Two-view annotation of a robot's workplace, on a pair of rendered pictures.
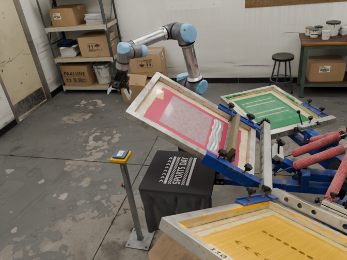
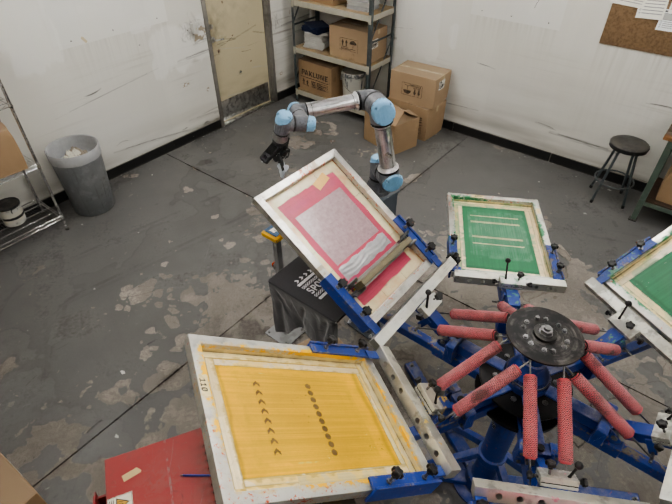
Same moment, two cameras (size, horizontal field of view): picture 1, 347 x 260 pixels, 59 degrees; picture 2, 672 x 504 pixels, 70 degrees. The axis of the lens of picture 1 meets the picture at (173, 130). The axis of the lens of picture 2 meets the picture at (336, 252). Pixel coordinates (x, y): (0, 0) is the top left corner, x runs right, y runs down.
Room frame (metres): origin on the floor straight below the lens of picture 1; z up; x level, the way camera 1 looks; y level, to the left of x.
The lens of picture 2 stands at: (-0.10, -0.74, 2.80)
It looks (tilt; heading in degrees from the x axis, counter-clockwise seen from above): 41 degrees down; 21
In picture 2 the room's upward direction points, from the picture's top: straight up
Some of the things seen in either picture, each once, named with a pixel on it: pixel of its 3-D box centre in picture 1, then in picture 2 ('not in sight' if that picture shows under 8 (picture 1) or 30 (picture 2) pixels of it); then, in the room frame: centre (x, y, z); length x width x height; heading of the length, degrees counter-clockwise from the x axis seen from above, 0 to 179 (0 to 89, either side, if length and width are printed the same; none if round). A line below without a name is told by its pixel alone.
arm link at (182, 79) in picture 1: (185, 81); (380, 166); (2.24, -0.13, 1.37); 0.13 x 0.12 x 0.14; 39
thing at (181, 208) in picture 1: (178, 214); (304, 325); (1.48, 0.04, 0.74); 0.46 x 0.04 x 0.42; 72
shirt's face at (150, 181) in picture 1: (181, 170); (327, 277); (1.68, -0.02, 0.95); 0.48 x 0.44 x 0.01; 72
